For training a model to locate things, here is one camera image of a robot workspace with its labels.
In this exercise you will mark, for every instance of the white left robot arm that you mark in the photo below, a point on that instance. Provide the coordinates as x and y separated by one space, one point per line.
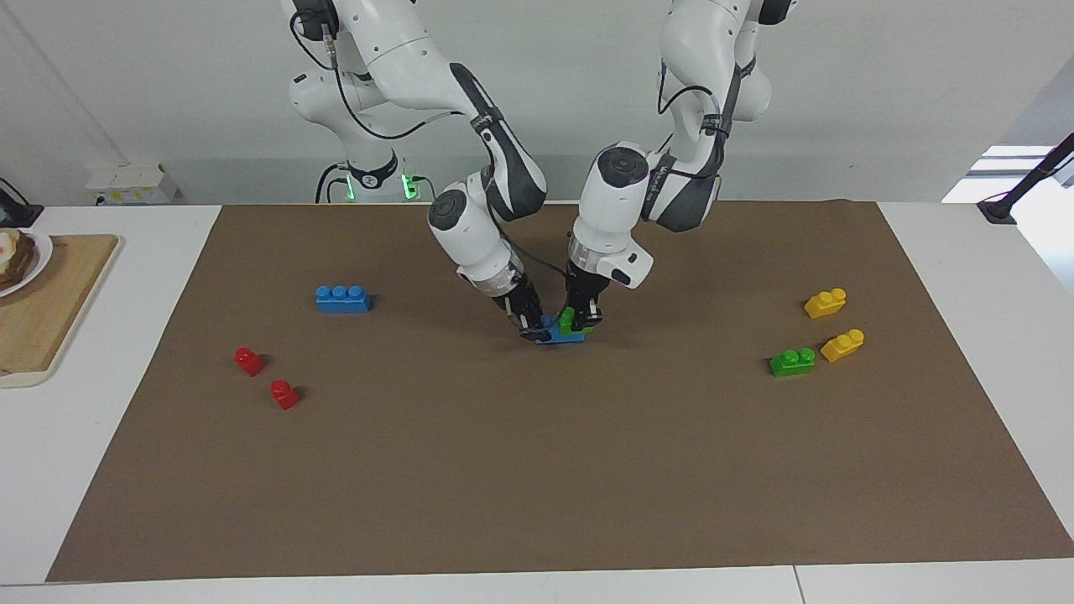
625 210

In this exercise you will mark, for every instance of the plain green toy brick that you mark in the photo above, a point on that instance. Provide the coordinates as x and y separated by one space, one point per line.
570 325

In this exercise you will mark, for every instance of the yellow toy brick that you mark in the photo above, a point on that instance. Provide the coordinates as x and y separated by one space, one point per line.
843 346
825 303

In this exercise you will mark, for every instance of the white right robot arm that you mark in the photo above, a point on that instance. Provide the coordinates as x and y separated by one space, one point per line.
403 59

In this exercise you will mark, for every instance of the blue three-stud toy brick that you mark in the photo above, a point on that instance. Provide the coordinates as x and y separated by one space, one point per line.
560 339
342 299

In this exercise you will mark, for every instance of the red single-stud toy brick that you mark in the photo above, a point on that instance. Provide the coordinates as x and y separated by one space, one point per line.
248 361
284 395

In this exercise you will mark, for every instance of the wooden cutting board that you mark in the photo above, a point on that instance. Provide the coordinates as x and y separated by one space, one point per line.
50 310

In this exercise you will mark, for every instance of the black stand base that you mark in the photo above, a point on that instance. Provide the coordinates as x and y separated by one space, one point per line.
13 210

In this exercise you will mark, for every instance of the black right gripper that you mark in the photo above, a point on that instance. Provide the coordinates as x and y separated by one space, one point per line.
518 300

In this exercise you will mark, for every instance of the black camera stand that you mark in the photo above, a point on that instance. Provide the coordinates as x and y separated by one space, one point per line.
1028 180

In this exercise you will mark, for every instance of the white plate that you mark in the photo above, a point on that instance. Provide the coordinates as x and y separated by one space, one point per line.
42 256

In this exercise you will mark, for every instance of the toasted sandwich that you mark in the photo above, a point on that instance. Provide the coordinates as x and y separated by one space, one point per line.
15 258

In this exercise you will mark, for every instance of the green brick with white stickers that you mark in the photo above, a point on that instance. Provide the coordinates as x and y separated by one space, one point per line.
790 362

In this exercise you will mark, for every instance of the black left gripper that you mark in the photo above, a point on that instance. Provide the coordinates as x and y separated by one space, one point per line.
585 289

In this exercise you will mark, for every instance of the white power box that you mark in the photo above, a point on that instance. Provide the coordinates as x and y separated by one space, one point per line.
130 184

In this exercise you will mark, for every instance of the brown table mat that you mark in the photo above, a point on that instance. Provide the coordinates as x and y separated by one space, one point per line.
537 470

